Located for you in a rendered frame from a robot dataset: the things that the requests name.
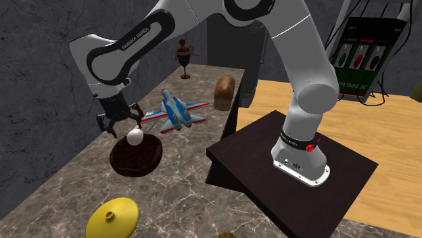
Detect blue red toy airplane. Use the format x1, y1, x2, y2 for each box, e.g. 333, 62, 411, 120
139, 88, 213, 135

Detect olive green object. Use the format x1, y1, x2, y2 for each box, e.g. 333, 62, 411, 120
409, 83, 422, 103

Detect white egg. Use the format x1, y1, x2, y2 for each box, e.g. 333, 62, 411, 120
126, 128, 145, 147

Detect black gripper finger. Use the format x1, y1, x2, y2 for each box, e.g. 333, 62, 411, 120
126, 102, 145, 126
95, 113, 118, 139

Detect brown bread loaf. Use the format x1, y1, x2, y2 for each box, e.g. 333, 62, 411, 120
212, 76, 236, 112

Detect yellow round lid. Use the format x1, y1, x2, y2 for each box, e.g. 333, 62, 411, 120
85, 197, 141, 238

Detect dark brown woven bowl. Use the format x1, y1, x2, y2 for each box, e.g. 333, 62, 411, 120
109, 133, 164, 178

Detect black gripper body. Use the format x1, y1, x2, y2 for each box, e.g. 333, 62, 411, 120
98, 91, 133, 122

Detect green fuel pump machine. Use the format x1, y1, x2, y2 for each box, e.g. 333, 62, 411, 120
324, 0, 414, 107

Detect dark tall cabinet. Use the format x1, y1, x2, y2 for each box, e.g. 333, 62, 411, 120
206, 13, 268, 110

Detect dark robot stand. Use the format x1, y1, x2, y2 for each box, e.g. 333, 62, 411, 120
205, 110, 379, 238

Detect dark goblet with red decor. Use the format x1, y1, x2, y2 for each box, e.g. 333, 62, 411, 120
173, 39, 202, 80

